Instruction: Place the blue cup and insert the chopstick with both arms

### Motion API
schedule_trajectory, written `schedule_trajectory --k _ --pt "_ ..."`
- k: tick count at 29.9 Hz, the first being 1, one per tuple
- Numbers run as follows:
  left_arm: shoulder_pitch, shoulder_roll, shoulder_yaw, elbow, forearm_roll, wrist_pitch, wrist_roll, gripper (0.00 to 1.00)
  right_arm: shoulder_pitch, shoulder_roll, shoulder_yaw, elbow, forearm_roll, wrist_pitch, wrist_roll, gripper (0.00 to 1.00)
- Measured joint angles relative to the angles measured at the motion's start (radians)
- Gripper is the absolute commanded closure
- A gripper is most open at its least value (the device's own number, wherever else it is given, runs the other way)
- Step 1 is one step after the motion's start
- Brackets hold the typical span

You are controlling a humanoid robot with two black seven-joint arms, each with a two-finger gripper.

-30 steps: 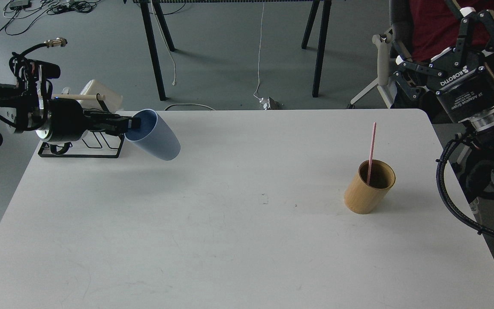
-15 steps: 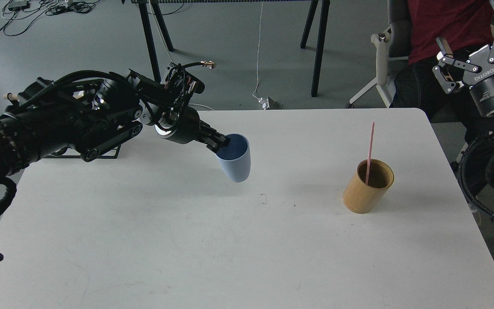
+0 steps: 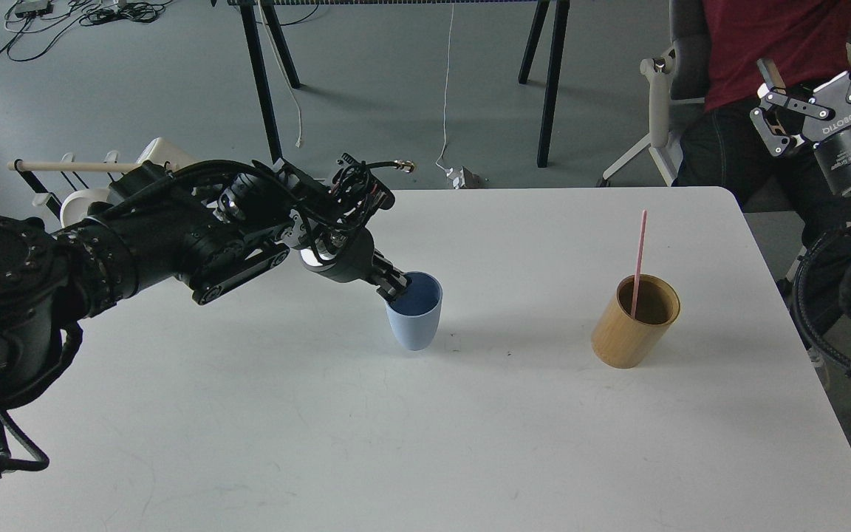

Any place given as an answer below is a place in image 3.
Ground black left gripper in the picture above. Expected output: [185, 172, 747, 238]
[298, 229, 412, 303]

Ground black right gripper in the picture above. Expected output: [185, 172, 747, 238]
[749, 0, 851, 199]

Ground light blue plastic cup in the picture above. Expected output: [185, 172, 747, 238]
[386, 270, 443, 352]

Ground pink chopstick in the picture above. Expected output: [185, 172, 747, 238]
[629, 209, 648, 319]

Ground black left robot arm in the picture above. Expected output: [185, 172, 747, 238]
[0, 154, 414, 479]

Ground bamboo wooden cup holder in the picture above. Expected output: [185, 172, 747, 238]
[591, 275, 681, 368]

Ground white cup on rack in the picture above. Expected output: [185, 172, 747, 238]
[58, 137, 200, 227]

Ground person in red shirt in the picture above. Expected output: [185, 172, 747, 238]
[675, 0, 851, 245]

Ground white power adapter on floor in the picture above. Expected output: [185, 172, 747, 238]
[447, 166, 485, 189]

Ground grey office chair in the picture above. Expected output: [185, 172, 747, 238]
[597, 1, 711, 188]

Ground black table legs right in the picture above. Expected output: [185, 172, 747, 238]
[517, 1, 570, 168]

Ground black table legs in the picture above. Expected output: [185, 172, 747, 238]
[229, 1, 301, 162]
[517, 1, 570, 168]

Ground black table legs left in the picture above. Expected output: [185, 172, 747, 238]
[229, 1, 301, 162]

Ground white hanging cable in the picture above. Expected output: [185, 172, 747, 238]
[436, 0, 457, 174]

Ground black wire dish rack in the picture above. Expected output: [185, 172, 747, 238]
[7, 152, 138, 225]

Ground black cables on floor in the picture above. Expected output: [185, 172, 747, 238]
[0, 0, 175, 88]

